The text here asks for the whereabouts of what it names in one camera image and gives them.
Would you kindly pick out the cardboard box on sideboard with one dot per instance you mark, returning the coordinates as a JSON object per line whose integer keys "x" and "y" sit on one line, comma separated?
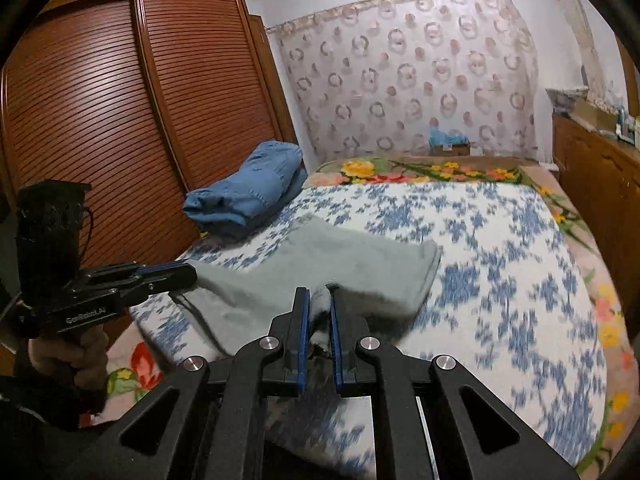
{"x": 592, "y": 118}

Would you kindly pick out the folded blue denim jeans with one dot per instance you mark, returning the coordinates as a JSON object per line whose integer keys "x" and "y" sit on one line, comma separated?
{"x": 271, "y": 177}

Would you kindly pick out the grey green pants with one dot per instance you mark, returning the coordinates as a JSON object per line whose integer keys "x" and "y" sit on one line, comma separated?
{"x": 383, "y": 280}

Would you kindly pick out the brown louvered wardrobe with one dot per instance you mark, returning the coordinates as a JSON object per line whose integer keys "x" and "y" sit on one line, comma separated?
{"x": 143, "y": 101}

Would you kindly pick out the circle patterned sheer curtain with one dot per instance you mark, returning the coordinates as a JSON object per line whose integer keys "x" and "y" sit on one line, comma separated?
{"x": 372, "y": 77}

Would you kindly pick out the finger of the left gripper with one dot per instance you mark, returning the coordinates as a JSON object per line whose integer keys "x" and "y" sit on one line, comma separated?
{"x": 145, "y": 277}

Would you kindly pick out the brown wooden sideboard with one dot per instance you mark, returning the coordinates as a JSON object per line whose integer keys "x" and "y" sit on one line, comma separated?
{"x": 601, "y": 178}

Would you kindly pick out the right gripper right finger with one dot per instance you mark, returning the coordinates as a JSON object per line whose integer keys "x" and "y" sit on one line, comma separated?
{"x": 352, "y": 374}

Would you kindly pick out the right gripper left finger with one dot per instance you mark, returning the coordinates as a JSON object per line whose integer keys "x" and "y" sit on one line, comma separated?
{"x": 287, "y": 345}

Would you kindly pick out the colourful floral blanket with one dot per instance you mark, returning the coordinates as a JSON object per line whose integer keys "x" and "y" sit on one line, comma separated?
{"x": 621, "y": 418}

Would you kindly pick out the cardboard box with blue cloth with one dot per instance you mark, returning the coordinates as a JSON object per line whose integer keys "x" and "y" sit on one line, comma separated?
{"x": 451, "y": 143}

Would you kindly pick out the left hand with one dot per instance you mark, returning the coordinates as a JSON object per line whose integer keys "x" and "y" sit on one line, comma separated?
{"x": 85, "y": 358}

